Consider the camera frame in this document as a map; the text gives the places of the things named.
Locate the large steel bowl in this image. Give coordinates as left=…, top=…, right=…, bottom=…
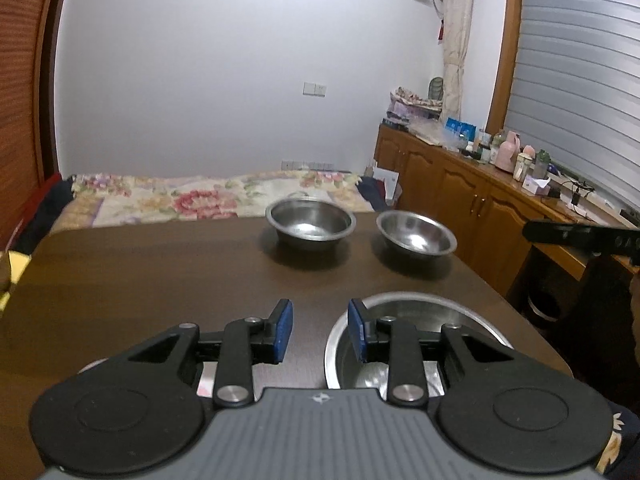
left=324, top=292, right=511, bottom=403

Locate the small steel bowl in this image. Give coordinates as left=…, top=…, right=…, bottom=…
left=376, top=210, right=458, bottom=260

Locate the wooden sideboard cabinet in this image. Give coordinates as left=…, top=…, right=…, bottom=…
left=373, top=122, right=640, bottom=302

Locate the pink bottle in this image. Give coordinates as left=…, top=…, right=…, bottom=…
left=495, top=130, right=521, bottom=174

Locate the grey window blind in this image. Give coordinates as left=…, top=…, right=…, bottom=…
left=506, top=0, right=639, bottom=207

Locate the blue white box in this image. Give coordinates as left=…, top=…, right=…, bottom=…
left=445, top=117, right=476, bottom=141

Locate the floral bed quilt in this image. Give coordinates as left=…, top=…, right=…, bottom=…
left=52, top=170, right=373, bottom=233

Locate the dark red blanket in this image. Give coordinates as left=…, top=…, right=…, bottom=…
left=9, top=174, right=75, bottom=255

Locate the folded floral cloth stack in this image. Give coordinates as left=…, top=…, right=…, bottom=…
left=387, top=87, right=442, bottom=120

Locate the beige curtain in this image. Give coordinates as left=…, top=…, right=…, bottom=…
left=442, top=0, right=473, bottom=119

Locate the wooden louvered wardrobe door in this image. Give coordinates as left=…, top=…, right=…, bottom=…
left=1, top=0, right=64, bottom=243

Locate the wall power outlet strip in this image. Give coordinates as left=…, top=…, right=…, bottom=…
left=281, top=160, right=335, bottom=171

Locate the white wall switch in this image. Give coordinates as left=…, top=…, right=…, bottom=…
left=303, top=81, right=326, bottom=98

